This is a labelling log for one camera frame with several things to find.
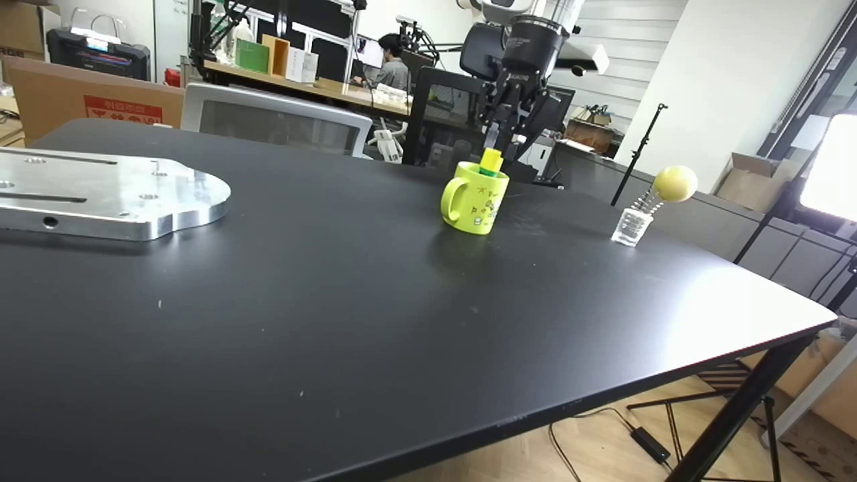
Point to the clear glass jar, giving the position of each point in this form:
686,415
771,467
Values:
630,225

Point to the black office chair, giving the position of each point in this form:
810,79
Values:
449,108

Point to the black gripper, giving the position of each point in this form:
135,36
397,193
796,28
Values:
530,55

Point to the black tripod stand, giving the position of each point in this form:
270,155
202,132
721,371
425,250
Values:
639,151

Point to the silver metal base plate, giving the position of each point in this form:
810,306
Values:
107,193

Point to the pale yellow ball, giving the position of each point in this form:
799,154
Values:
677,182

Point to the yellow mug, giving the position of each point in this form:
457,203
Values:
472,198

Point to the cardboard box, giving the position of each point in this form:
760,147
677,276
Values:
56,93

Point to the grey mesh chair back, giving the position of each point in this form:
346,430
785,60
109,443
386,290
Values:
261,116

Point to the black table leg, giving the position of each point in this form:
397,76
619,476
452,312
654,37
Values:
736,413

